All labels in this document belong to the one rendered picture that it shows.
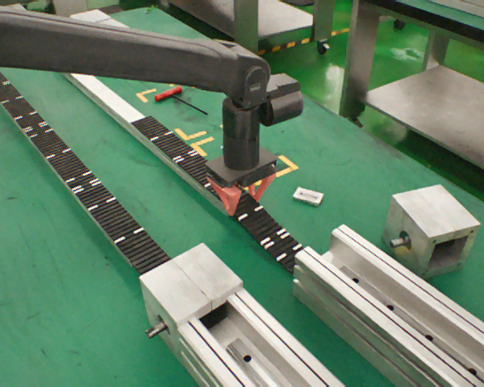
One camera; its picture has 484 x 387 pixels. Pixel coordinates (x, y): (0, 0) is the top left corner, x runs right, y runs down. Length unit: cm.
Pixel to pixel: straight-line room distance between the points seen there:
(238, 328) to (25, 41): 41
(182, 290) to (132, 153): 48
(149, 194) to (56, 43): 43
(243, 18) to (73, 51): 256
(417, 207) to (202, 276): 34
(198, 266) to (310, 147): 48
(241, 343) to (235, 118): 31
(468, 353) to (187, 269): 36
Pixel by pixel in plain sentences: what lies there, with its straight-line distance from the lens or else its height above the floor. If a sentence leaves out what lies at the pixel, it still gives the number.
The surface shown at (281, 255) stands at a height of 79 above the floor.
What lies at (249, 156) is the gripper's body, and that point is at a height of 93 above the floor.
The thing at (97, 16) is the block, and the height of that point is 87.
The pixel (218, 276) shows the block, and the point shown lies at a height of 87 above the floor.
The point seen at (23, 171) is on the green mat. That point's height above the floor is 78.
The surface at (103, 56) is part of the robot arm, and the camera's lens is 56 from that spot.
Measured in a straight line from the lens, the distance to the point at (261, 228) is 79.
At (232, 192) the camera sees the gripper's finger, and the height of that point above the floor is 87.
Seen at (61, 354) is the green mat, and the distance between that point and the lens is 70.
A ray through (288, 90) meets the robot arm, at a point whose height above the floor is 101.
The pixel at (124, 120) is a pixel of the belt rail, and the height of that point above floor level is 80.
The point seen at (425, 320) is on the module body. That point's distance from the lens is 66.
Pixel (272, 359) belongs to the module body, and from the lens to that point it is 59.
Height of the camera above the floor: 133
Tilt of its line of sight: 39 degrees down
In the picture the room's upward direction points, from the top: straight up
